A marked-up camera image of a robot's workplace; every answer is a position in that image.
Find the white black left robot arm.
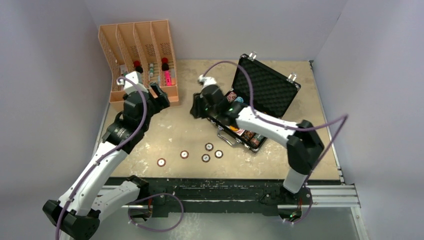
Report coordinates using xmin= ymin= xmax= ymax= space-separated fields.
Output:
xmin=42 ymin=77 xmax=170 ymax=240

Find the black aluminium poker case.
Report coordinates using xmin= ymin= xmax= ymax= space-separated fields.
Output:
xmin=207 ymin=53 xmax=301 ymax=152

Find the black metal base rail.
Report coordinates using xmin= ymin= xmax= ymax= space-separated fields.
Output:
xmin=141 ymin=177 xmax=313 ymax=220

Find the pink highlighter marker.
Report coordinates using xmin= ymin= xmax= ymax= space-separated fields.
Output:
xmin=163 ymin=70 xmax=173 ymax=86

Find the red white poker chip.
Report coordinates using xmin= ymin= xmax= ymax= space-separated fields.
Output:
xmin=180 ymin=150 xmax=189 ymax=159
xmin=156 ymin=158 xmax=167 ymax=167

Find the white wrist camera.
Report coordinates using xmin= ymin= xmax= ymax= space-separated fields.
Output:
xmin=197 ymin=75 xmax=217 ymax=89
xmin=116 ymin=71 xmax=149 ymax=95

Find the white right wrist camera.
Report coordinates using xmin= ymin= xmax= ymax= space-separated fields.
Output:
xmin=197 ymin=75 xmax=217 ymax=89

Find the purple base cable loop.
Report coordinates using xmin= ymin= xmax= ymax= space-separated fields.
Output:
xmin=127 ymin=192 xmax=185 ymax=233

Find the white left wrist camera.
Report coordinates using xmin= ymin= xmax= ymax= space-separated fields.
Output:
xmin=116 ymin=71 xmax=149 ymax=95

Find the peach plastic desk organizer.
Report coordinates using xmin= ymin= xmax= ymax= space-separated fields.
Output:
xmin=98 ymin=19 xmax=181 ymax=111

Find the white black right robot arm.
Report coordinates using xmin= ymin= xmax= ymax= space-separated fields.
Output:
xmin=190 ymin=84 xmax=324 ymax=204

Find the red black marker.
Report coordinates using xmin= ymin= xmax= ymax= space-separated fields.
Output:
xmin=161 ymin=57 xmax=170 ymax=72
xmin=133 ymin=60 xmax=144 ymax=74

